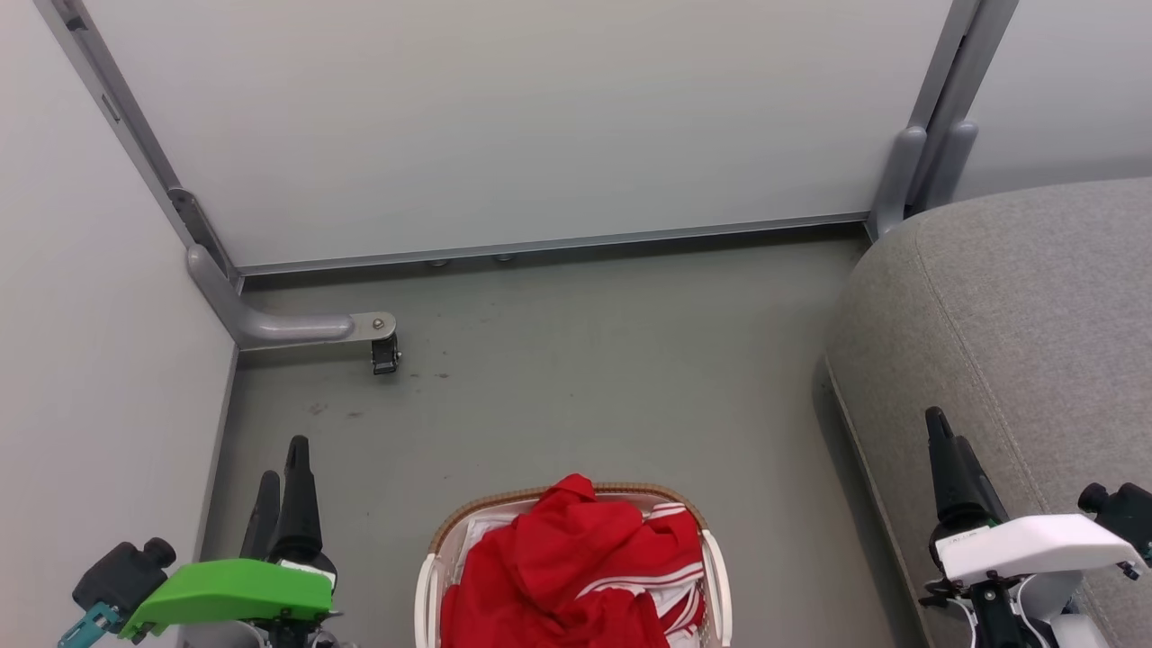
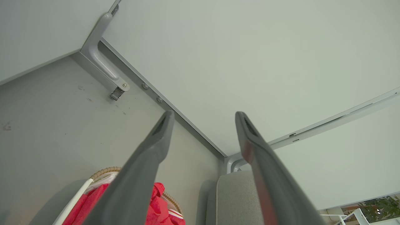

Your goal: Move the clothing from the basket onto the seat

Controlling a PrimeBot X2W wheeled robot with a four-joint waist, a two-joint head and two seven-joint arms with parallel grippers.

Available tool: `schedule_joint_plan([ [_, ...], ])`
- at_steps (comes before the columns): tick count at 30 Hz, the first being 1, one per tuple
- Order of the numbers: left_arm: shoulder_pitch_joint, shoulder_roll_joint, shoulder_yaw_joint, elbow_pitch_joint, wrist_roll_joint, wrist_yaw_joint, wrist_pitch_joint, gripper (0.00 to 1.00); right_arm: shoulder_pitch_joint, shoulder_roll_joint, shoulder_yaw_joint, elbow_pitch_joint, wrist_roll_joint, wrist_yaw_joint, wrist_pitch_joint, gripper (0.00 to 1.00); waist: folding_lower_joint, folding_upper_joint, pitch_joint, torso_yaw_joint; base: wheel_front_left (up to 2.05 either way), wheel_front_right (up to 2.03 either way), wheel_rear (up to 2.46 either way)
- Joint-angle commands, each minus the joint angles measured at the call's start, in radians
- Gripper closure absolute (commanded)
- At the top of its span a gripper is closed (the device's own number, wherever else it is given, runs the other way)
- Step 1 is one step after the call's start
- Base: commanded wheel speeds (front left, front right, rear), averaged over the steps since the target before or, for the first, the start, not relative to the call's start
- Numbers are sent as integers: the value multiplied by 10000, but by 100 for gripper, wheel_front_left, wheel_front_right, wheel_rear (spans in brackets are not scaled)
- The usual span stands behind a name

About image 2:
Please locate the grey fabric sofa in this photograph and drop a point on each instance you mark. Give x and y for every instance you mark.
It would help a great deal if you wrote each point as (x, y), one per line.
(234, 200)

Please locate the green potted plant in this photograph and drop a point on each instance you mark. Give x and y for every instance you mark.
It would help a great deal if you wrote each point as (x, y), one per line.
(379, 207)

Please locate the grey partition foot with caster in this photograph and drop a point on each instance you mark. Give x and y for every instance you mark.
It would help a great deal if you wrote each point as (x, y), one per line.
(100, 59)

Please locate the red sports shorts white trim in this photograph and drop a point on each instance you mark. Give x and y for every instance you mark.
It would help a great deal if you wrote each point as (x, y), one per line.
(161, 209)

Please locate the wicker laundry basket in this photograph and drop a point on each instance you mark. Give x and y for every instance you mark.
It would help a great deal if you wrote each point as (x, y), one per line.
(107, 170)

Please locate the grey partition corner foot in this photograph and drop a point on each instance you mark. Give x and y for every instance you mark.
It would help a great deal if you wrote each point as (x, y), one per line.
(232, 162)

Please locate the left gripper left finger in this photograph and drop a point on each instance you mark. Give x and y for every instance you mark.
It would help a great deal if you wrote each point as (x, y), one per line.
(137, 181)

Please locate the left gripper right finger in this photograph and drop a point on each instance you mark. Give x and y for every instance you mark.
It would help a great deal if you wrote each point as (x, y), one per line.
(275, 187)

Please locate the white metal chair frame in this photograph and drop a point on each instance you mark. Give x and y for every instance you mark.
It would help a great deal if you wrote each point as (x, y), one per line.
(356, 215)

